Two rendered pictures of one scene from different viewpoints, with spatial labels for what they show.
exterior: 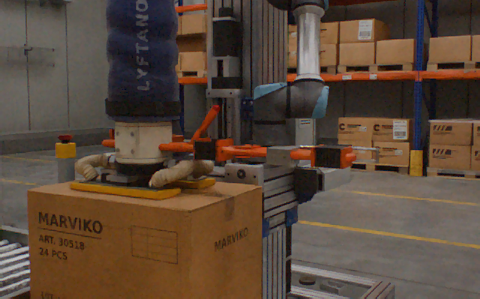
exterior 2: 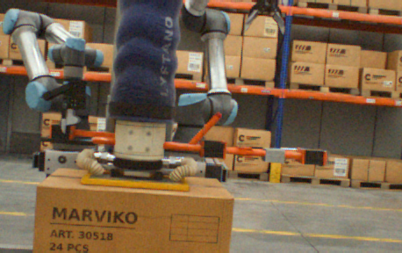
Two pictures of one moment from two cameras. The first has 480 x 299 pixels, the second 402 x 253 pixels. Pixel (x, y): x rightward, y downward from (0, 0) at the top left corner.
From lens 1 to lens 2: 113 cm
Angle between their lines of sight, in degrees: 35
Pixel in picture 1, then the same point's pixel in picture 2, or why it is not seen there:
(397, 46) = (105, 50)
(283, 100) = (208, 109)
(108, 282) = not seen: outside the picture
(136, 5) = (165, 22)
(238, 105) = not seen: hidden behind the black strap
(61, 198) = (87, 193)
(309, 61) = (222, 78)
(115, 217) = (154, 208)
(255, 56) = not seen: hidden behind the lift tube
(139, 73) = (161, 80)
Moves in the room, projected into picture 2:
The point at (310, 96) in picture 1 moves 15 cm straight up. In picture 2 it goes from (227, 106) to (230, 72)
